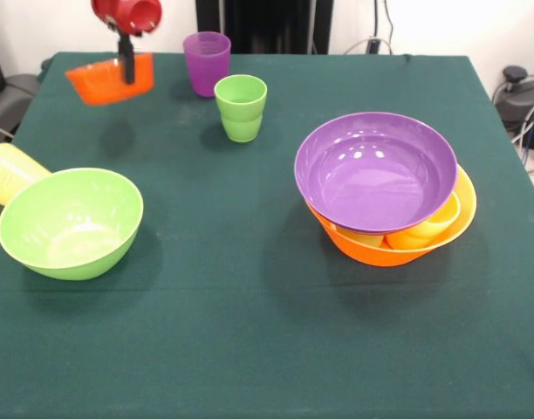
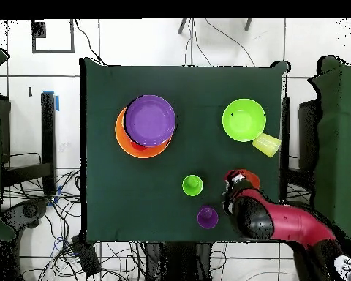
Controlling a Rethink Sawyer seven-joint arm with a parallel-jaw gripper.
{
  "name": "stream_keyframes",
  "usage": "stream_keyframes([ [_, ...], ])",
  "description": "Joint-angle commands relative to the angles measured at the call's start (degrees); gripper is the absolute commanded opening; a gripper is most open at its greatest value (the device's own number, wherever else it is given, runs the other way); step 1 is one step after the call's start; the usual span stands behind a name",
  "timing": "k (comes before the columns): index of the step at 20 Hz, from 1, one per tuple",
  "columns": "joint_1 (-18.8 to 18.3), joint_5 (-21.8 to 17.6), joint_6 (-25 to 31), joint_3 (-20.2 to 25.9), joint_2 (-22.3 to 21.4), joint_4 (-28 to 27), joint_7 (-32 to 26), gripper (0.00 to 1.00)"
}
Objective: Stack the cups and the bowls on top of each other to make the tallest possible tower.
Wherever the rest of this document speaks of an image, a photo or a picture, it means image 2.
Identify orange-red bowl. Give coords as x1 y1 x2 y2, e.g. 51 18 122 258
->
239 168 262 190

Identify yellow tapered cup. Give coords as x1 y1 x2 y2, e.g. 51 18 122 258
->
252 132 282 158

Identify green bowl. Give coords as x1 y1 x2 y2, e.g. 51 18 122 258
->
222 98 267 143

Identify purple bowl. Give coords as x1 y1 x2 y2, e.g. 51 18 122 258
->
124 94 177 148

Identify orange-red cup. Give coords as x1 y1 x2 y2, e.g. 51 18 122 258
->
130 139 148 152

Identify large yellow-orange bowl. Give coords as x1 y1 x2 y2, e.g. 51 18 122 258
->
114 106 173 160

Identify green stepped cup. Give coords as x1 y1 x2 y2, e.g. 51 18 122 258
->
181 174 204 198

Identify purple cup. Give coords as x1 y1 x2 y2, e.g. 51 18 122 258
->
197 205 219 230

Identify black box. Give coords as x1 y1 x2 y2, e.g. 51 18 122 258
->
298 98 321 172

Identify dark green tablecloth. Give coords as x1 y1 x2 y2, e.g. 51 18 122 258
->
80 57 290 245

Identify black power strip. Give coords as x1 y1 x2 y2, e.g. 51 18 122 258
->
71 233 102 277

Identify blue tape strip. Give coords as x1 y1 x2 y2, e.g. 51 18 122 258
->
42 89 60 112

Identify black stand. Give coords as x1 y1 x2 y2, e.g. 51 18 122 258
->
0 91 58 195

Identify dark office chair base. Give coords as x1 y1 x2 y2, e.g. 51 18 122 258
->
1 198 50 238

